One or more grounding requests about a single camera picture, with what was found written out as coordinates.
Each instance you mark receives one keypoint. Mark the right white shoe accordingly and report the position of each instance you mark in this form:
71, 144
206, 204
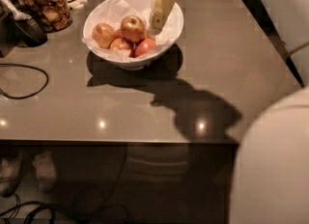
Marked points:
45, 169

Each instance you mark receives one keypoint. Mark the front left red apple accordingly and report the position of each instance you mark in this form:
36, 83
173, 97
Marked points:
120, 44

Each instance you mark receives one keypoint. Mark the white shoe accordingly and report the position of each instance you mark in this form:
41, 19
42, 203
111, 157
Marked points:
45, 169
10, 167

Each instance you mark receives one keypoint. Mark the glass jar of dried chips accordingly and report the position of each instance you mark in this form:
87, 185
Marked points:
54, 15

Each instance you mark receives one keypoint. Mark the small white items on table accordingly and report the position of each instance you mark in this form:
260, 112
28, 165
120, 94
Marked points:
77, 4

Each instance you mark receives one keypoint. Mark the black round device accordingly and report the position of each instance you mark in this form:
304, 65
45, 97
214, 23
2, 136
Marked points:
30, 31

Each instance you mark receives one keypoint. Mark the white bowl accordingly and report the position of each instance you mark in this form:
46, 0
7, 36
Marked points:
135, 63

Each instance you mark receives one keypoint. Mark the right rear small apple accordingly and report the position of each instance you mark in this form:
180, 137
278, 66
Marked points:
150, 36

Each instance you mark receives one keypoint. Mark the golden red apple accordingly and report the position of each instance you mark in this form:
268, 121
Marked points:
133, 28

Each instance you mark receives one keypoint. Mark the front right red apple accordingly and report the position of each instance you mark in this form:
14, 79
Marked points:
144, 47

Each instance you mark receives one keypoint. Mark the white paper liner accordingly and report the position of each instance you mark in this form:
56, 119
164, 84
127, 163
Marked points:
112, 12

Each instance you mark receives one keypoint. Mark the left white shoe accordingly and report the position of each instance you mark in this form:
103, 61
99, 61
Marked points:
10, 167

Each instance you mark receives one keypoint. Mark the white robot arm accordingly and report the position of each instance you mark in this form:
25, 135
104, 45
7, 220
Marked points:
269, 174

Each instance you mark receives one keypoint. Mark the left yellow red apple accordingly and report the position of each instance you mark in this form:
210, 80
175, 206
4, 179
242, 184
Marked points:
103, 34

